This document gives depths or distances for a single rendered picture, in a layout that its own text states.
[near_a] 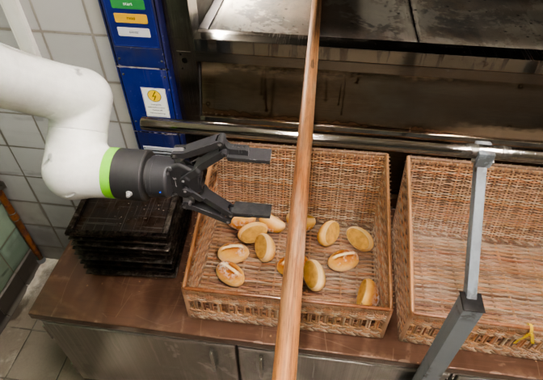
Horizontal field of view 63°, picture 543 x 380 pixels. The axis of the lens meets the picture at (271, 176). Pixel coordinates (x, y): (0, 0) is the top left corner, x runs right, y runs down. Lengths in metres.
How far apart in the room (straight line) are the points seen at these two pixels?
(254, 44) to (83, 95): 0.57
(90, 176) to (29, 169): 1.11
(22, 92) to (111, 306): 0.83
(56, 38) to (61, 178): 0.70
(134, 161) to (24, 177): 1.21
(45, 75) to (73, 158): 0.15
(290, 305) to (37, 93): 0.48
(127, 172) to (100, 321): 0.70
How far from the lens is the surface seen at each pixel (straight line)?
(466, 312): 0.99
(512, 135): 1.44
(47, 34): 1.46
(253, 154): 0.72
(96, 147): 0.83
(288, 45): 1.23
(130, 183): 0.78
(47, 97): 0.77
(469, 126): 1.39
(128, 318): 1.38
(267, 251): 1.36
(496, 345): 1.36
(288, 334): 0.60
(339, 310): 1.20
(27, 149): 1.83
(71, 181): 0.82
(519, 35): 1.44
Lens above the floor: 1.75
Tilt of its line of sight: 44 degrees down
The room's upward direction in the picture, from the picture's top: straight up
